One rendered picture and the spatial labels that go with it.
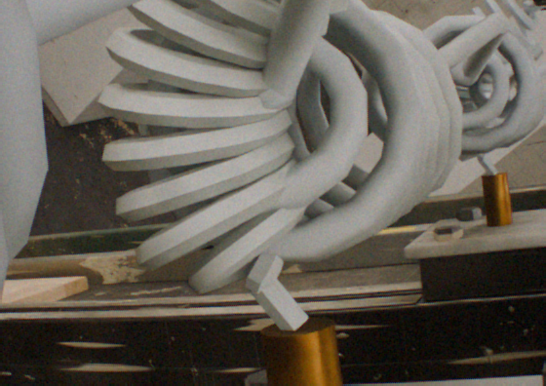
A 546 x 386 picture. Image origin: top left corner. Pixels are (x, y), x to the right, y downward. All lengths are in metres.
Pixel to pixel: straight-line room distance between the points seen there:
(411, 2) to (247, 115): 9.05
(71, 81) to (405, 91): 3.66
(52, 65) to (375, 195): 3.72
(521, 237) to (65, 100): 3.48
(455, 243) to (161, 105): 0.31
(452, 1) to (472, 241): 8.71
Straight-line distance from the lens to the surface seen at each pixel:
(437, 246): 0.45
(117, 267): 1.20
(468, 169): 4.75
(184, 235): 0.16
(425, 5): 9.18
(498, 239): 0.45
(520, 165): 9.18
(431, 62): 0.23
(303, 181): 0.16
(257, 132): 0.16
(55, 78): 3.87
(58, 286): 1.14
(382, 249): 1.03
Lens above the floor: 1.93
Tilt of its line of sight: 21 degrees down
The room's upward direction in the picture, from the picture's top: 50 degrees clockwise
